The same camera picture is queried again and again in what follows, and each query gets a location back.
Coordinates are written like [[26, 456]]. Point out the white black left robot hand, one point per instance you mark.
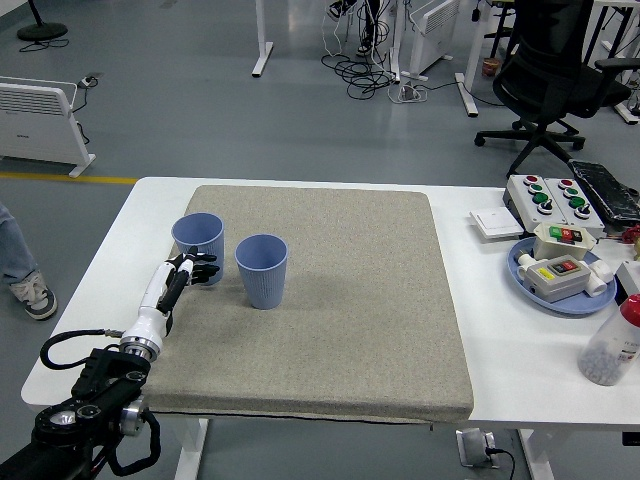
[[152, 300]]

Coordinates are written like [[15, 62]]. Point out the blue ribbed plastic cup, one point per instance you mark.
[[212, 245], [262, 285]]

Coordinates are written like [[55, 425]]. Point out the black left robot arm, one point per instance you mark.
[[100, 380]]

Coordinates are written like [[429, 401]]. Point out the grey push-button control box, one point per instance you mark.
[[595, 217], [517, 200]]

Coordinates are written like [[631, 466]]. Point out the person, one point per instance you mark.
[[15, 250], [367, 30]]

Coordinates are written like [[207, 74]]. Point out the grey-brown fabric mat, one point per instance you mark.
[[350, 300]]

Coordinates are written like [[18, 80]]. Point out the grey floor power socket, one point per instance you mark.
[[89, 80]]

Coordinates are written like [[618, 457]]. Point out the white desk leg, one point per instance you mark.
[[262, 50], [467, 95]]

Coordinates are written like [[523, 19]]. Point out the black fan stand base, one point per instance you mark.
[[42, 31]]

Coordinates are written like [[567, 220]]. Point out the white power strip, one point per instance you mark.
[[411, 94]]

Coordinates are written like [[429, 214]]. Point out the grey floor socket box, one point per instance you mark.
[[472, 447]]

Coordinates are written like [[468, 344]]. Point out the white table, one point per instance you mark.
[[500, 360]]

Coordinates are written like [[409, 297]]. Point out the small brown can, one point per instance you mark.
[[490, 66]]

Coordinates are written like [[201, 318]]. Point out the blue plastic plate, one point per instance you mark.
[[575, 305]]

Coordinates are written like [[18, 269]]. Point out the white pipe fitting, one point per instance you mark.
[[597, 282]]

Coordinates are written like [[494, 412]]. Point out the clear bottle with red cap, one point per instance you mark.
[[610, 345]]

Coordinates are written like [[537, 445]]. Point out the black office chair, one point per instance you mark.
[[545, 50]]

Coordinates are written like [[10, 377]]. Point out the black wrapped keyboard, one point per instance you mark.
[[610, 190]]

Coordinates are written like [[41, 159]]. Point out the white box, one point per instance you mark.
[[630, 280]]

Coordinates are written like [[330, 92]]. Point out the red yellow small item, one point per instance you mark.
[[631, 236]]

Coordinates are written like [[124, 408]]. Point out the white wall switch plate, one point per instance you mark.
[[495, 223]]

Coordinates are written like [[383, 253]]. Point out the cream switch box green red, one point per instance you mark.
[[550, 247]]

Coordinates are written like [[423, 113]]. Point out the grey switch box yellow label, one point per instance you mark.
[[555, 282]]

